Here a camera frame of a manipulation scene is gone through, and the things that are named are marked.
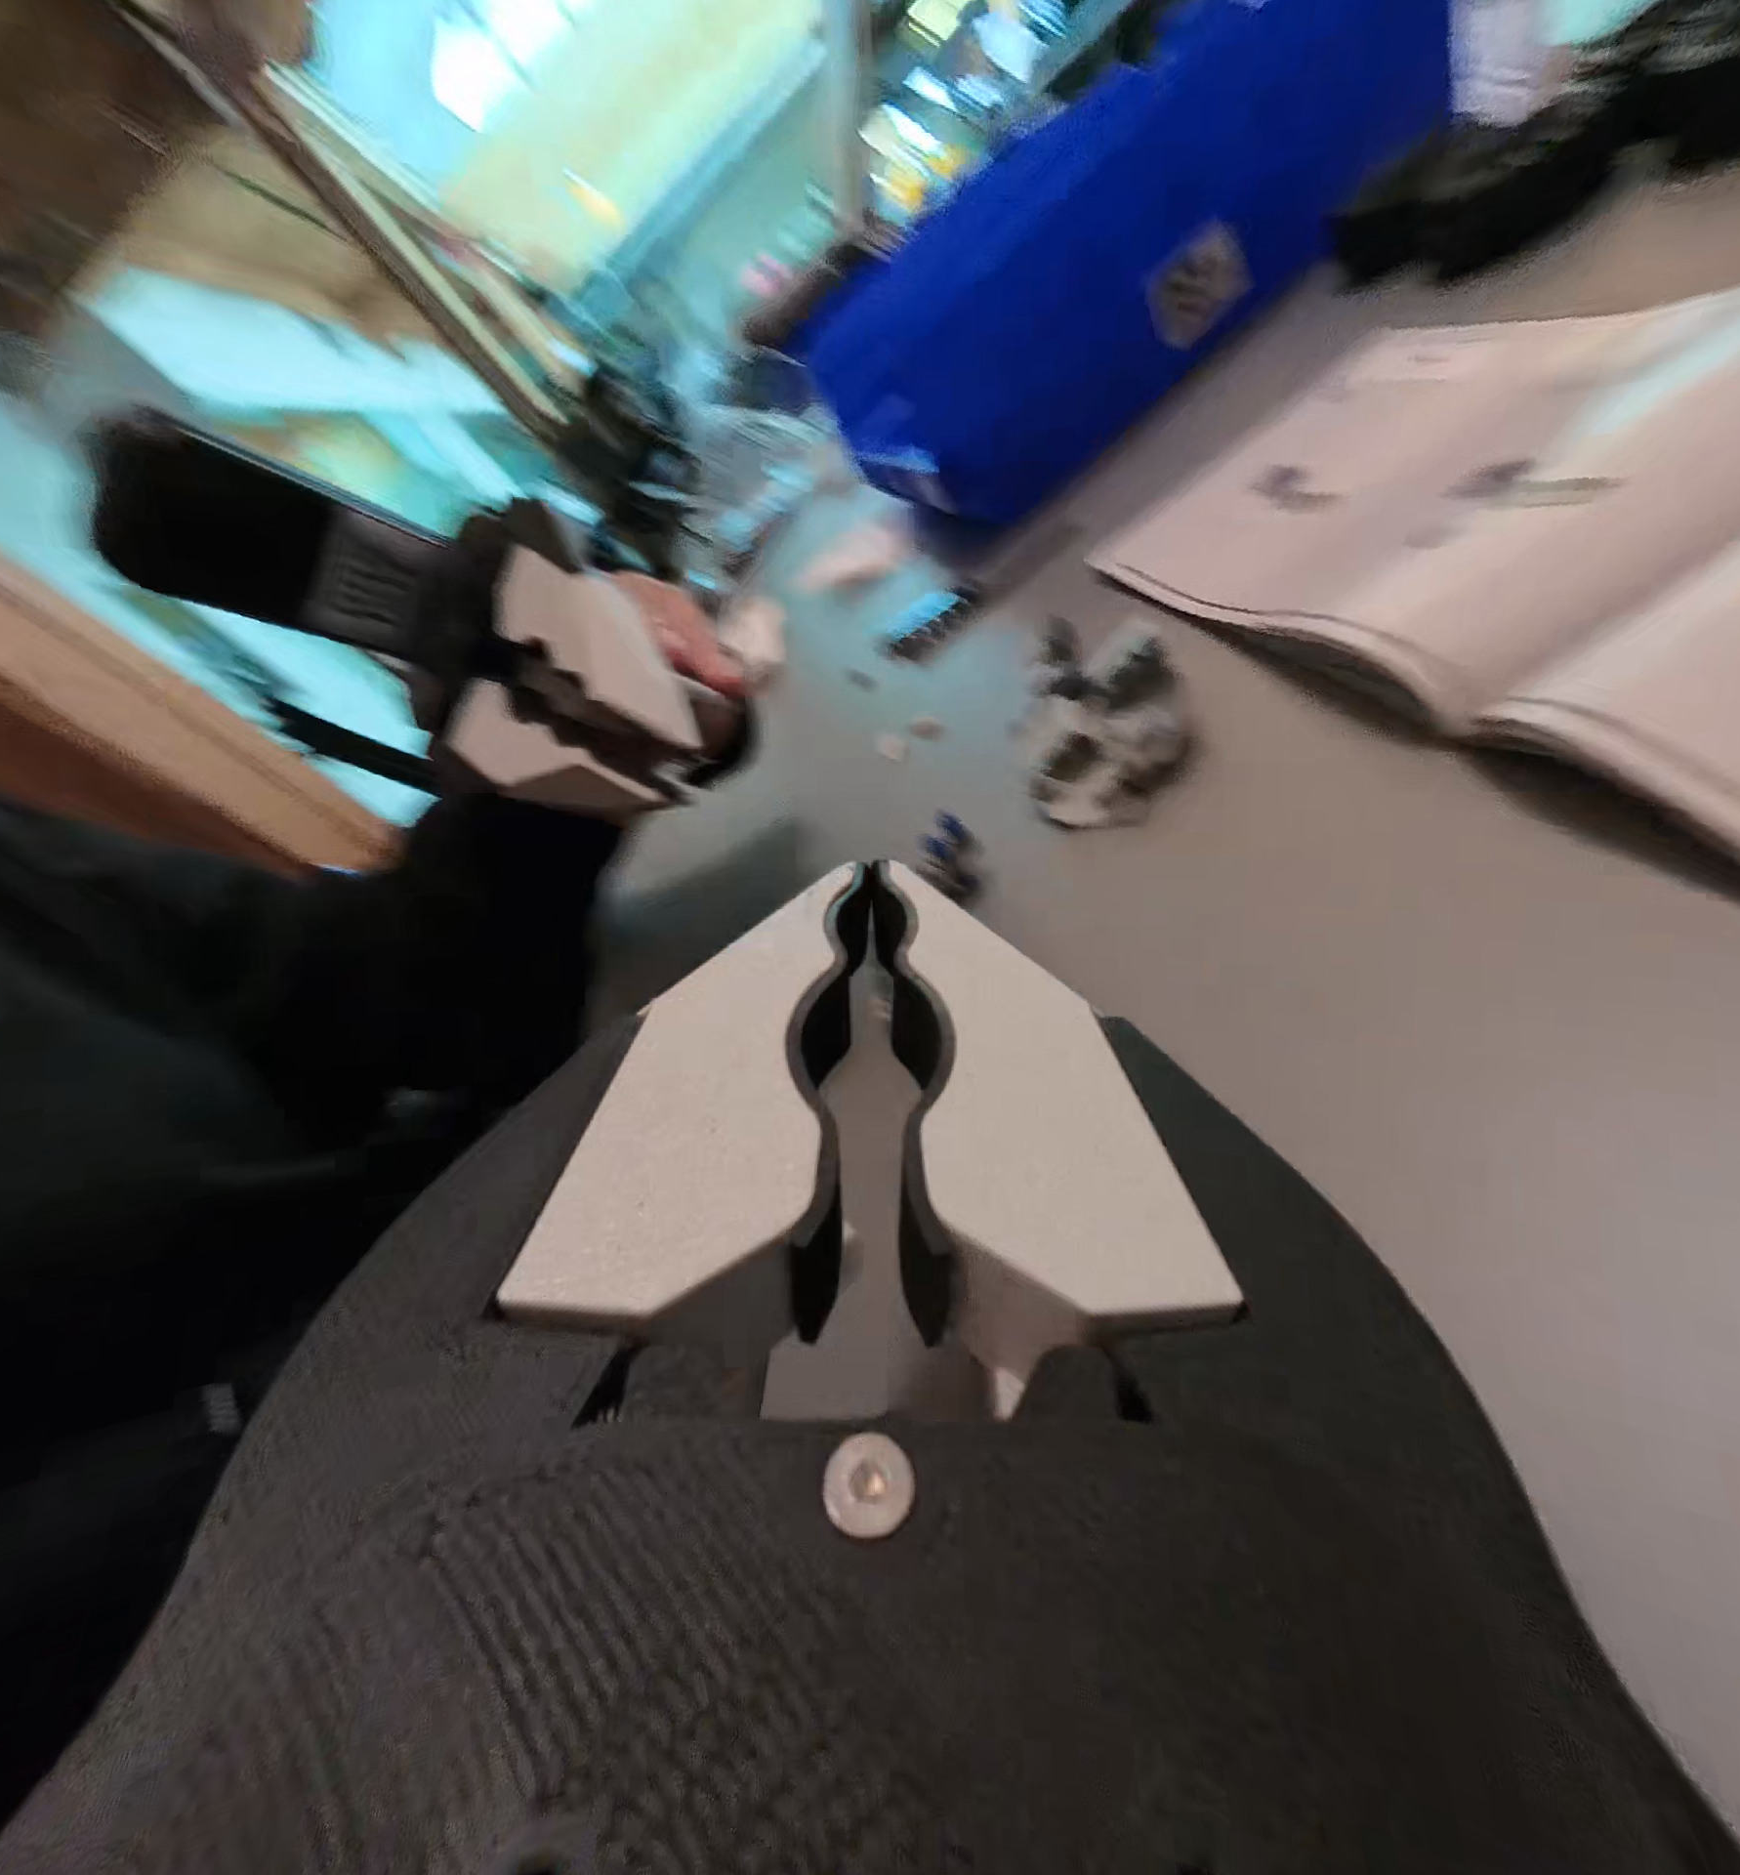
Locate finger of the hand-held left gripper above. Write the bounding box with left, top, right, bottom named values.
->
left=435, top=688, right=701, bottom=814
left=492, top=560, right=713, bottom=755

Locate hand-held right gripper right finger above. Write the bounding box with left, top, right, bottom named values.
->
left=871, top=858, right=1243, bottom=1415

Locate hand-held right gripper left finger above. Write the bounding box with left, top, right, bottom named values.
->
left=492, top=862, right=871, bottom=1422

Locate blue plastic bin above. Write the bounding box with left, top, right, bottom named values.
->
left=791, top=0, right=1460, bottom=528

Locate person's left forearm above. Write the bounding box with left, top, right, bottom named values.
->
left=299, top=791, right=639, bottom=1116

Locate grey desk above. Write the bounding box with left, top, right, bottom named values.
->
left=605, top=190, right=1740, bottom=1875

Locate person's left hand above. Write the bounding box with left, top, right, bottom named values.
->
left=616, top=569, right=758, bottom=771

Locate black beam with pale pins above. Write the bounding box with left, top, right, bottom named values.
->
left=881, top=587, right=981, bottom=661

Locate grey brick assembly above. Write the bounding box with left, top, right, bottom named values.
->
left=1022, top=623, right=1197, bottom=829

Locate person's dark clothing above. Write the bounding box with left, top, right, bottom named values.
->
left=0, top=791, right=521, bottom=1875

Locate white instruction manual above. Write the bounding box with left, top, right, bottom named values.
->
left=1089, top=268, right=1740, bottom=901

